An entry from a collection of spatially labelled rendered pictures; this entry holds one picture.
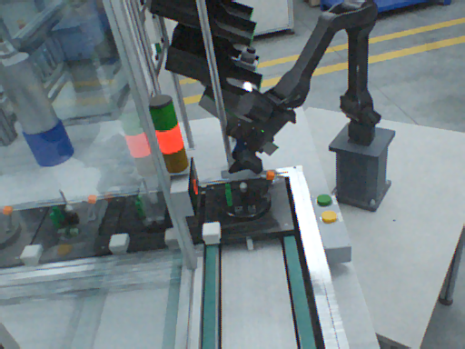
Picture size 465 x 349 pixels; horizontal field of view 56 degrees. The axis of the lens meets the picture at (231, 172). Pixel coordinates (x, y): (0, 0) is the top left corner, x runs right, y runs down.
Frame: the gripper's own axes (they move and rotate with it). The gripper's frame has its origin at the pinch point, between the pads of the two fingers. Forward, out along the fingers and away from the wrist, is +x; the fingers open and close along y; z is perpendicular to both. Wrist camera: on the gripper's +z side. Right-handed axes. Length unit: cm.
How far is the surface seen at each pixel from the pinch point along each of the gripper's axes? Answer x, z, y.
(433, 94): -29, -185, -218
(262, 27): 51, -93, -404
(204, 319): 20.5, -5.6, 34.6
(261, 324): 13.7, -16.3, 35.5
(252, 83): -9.4, 0.1, -29.8
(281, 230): 4.6, -17.7, 11.9
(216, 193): 17.2, -6.1, -7.2
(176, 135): -7.7, 22.1, 20.4
